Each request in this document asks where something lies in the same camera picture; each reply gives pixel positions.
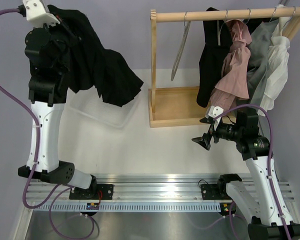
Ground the black pleated skirt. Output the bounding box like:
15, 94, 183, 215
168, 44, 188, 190
48, 4, 144, 107

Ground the metal skirt hanger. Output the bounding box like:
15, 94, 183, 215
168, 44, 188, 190
170, 11, 191, 82

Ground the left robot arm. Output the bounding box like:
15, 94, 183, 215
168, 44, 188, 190
18, 19, 98, 199

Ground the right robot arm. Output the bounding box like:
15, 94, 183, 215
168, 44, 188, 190
192, 104, 300, 240

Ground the wooden clothes rack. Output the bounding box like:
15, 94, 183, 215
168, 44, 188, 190
148, 6, 300, 128

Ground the pink hanging garment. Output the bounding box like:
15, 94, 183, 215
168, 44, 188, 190
210, 19, 252, 111

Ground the white plastic basket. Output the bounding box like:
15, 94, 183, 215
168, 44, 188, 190
68, 92, 140, 129

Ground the black hanging garment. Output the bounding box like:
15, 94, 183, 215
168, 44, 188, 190
196, 19, 233, 108

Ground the grey hanging garment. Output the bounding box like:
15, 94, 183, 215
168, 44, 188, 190
246, 19, 279, 106

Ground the white hanging garment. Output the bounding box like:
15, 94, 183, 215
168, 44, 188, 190
250, 17, 291, 111

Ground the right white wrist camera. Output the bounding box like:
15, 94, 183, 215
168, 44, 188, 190
205, 105, 224, 130

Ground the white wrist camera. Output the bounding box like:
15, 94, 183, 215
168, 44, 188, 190
22, 0, 61, 28
205, 105, 224, 130

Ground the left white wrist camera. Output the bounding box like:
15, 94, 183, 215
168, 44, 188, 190
22, 0, 61, 28

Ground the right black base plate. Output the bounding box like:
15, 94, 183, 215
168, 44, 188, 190
200, 184, 231, 200

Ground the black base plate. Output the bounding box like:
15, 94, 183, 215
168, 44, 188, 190
200, 184, 231, 200
69, 183, 114, 200

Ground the white slotted cable duct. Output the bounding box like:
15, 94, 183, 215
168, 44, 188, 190
37, 202, 221, 213

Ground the aluminium mounting rail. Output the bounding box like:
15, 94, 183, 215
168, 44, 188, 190
26, 173, 294, 203

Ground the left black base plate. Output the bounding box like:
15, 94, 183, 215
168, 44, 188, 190
69, 183, 114, 200

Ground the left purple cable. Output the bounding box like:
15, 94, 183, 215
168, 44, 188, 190
0, 6, 100, 236

